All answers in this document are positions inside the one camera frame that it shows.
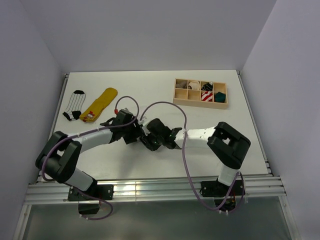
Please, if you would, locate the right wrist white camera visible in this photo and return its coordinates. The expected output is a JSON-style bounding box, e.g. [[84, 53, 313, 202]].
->
[[138, 116, 150, 135]]

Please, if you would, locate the beige rolled sock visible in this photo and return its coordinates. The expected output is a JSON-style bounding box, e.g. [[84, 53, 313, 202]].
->
[[175, 79, 188, 89]]

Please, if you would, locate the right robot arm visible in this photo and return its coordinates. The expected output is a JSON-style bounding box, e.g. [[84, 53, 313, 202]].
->
[[140, 118, 251, 195]]

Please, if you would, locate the wooden compartment box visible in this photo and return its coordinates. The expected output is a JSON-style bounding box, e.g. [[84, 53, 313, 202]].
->
[[173, 78, 229, 110]]

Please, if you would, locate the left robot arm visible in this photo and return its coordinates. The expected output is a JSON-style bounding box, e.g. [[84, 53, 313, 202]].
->
[[35, 109, 144, 200]]

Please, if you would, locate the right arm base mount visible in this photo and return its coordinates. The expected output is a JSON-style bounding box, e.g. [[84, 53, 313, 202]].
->
[[199, 180, 246, 213]]

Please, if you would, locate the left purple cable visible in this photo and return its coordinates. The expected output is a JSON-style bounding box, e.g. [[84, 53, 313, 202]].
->
[[41, 96, 140, 221]]

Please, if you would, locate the wrist white camera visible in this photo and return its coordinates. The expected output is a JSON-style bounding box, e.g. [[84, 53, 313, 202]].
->
[[114, 108, 131, 115], [138, 116, 150, 135]]

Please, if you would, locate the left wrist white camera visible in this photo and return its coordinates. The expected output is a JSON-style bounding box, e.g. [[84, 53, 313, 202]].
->
[[114, 108, 131, 115]]

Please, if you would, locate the cream rolled sock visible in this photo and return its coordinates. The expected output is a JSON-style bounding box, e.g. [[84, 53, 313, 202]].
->
[[188, 80, 201, 91]]

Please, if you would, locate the purple cable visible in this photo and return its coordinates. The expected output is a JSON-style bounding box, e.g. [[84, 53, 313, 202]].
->
[[41, 96, 140, 221], [140, 101, 246, 212]]

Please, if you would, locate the black white striped ankle sock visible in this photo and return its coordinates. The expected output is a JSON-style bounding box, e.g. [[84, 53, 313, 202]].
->
[[139, 135, 154, 151]]

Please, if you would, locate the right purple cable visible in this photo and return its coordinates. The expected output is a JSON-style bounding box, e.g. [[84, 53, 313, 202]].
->
[[140, 101, 246, 212]]

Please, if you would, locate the red white santa sock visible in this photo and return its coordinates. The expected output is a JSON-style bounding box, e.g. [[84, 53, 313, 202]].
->
[[201, 91, 213, 102]]

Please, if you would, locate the dark green reindeer sock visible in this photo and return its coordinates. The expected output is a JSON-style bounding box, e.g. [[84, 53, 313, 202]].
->
[[214, 91, 227, 103]]

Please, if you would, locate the black rolled sock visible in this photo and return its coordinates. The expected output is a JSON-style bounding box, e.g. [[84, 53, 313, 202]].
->
[[201, 82, 214, 92]]

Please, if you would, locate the aluminium front rail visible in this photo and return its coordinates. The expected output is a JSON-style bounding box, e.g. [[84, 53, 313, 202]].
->
[[24, 175, 287, 205]]

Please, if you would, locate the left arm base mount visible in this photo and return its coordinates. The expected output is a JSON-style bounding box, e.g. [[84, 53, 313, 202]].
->
[[67, 184, 114, 221]]

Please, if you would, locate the mustard yellow sock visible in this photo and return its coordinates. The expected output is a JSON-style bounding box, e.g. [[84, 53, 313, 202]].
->
[[79, 87, 118, 123]]

